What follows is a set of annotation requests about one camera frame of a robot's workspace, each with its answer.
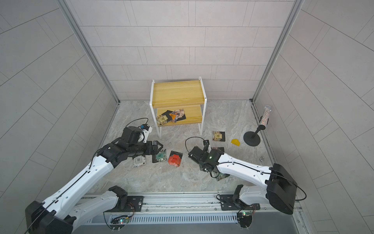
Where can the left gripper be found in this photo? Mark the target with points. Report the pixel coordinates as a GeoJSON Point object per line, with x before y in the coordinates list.
{"type": "Point", "coordinates": [149, 150]}

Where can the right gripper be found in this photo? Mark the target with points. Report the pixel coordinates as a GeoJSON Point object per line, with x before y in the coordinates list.
{"type": "Point", "coordinates": [201, 168]}

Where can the black green tea bag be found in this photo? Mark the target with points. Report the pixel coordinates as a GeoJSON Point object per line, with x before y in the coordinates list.
{"type": "Point", "coordinates": [161, 156]}

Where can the dark green tea bag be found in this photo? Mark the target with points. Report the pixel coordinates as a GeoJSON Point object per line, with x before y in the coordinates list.
{"type": "Point", "coordinates": [221, 176]}

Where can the white label tea bag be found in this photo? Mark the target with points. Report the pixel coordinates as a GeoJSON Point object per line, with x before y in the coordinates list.
{"type": "Point", "coordinates": [139, 161]}

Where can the yellow label tea bag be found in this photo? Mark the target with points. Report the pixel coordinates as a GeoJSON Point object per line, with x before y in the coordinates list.
{"type": "Point", "coordinates": [162, 119]}
{"type": "Point", "coordinates": [219, 136]}

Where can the red tea bag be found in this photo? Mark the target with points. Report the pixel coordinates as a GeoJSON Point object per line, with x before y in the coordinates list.
{"type": "Point", "coordinates": [175, 158]}

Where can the orange label tea bag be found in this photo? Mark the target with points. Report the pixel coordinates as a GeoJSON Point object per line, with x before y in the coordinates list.
{"type": "Point", "coordinates": [220, 149]}

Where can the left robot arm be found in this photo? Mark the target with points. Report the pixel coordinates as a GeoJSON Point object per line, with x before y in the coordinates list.
{"type": "Point", "coordinates": [60, 213]}

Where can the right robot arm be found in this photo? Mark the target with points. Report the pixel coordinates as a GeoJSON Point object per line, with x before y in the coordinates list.
{"type": "Point", "coordinates": [275, 185]}

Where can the orange tea bag lower shelf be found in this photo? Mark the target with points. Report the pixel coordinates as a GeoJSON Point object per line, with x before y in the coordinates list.
{"type": "Point", "coordinates": [172, 117]}

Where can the floral tea bag lower shelf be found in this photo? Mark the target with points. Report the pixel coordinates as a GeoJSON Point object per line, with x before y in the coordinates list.
{"type": "Point", "coordinates": [179, 113]}

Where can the wooden two-tier shelf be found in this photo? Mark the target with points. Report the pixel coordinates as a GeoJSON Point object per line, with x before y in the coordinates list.
{"type": "Point", "coordinates": [188, 95]}

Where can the yellow paper piece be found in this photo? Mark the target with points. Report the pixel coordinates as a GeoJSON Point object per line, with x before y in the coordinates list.
{"type": "Point", "coordinates": [235, 142]}

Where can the right circuit board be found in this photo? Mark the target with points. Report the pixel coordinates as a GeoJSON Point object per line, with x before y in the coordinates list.
{"type": "Point", "coordinates": [244, 219]}

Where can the circuit board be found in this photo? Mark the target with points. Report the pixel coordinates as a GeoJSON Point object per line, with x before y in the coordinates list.
{"type": "Point", "coordinates": [244, 219]}
{"type": "Point", "coordinates": [117, 223]}

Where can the left circuit board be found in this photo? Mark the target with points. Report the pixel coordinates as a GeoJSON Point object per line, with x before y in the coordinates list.
{"type": "Point", "coordinates": [117, 223]}

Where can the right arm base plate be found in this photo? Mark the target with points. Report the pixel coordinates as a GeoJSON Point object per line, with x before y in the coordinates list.
{"type": "Point", "coordinates": [228, 203]}

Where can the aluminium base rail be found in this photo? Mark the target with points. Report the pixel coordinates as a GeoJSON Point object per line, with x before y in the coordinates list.
{"type": "Point", "coordinates": [186, 208]}

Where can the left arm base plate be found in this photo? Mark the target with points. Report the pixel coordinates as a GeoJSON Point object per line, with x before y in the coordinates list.
{"type": "Point", "coordinates": [131, 203]}

